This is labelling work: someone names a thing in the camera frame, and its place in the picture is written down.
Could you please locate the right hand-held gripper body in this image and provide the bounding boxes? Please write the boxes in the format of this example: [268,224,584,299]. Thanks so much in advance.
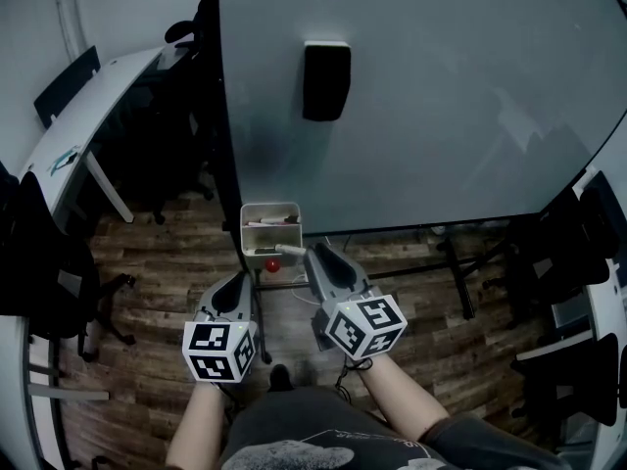
[312,284,409,360]

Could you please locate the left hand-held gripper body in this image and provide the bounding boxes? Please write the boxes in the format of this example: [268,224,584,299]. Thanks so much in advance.
[181,307,260,385]

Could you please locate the person's left forearm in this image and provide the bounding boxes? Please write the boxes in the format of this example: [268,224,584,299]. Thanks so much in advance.
[165,382,231,470]

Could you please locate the person's right forearm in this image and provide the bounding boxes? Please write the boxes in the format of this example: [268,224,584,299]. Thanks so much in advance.
[360,354,451,440]

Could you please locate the white marker tray box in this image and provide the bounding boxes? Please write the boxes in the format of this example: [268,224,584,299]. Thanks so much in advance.
[239,202,304,271]

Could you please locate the black whiteboard eraser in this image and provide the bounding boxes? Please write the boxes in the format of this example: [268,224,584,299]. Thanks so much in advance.
[302,40,353,122]

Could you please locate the black-framed whiteboard on stand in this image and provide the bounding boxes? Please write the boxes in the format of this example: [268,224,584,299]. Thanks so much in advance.
[198,0,627,365]

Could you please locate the person's black shoe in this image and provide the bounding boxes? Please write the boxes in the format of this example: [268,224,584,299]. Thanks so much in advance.
[268,363,295,394]

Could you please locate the person's grey printed shirt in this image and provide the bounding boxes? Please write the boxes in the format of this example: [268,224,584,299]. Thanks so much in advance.
[219,387,569,470]

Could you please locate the black office chair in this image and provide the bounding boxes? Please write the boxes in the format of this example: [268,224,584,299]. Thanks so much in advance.
[121,19,217,225]
[508,333,621,428]
[482,186,621,330]
[0,162,138,361]

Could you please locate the teal item on desk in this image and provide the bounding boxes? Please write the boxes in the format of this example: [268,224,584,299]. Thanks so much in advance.
[46,147,82,173]

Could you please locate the white curved desk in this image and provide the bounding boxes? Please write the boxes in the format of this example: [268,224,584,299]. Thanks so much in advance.
[18,45,170,224]
[0,310,112,470]

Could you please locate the black office chairs right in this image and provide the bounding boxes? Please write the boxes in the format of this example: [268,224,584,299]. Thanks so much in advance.
[513,166,627,470]

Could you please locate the black desk divider panel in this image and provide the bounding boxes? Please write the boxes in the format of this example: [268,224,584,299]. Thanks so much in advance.
[32,45,102,129]

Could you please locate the white power cable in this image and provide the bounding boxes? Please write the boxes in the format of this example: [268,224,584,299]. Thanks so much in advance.
[292,275,317,306]

